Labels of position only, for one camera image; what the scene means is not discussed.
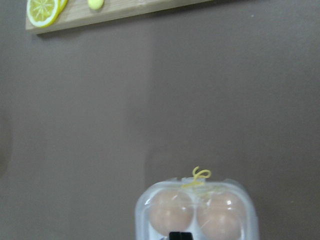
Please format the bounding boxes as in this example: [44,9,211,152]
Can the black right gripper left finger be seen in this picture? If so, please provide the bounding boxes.
[168,231,181,240]

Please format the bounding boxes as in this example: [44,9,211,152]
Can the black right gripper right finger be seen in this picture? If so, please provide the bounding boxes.
[180,232,193,240]

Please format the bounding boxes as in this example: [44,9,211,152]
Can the clear plastic egg box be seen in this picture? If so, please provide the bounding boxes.
[135,177,260,240]

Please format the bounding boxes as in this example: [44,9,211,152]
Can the brown egg in box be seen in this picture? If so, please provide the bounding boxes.
[149,190,194,236]
[197,191,246,240]

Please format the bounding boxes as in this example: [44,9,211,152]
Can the yellow rubber band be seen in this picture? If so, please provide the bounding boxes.
[181,166,212,188]

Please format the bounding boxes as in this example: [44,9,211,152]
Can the bamboo cutting board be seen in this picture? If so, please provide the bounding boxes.
[25,0,203,34]

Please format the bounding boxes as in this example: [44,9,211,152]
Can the yellow plastic knife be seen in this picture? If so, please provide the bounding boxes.
[87,0,104,10]

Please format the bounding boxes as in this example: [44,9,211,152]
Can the lemon slice middle stack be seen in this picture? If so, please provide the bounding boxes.
[59,0,68,11]

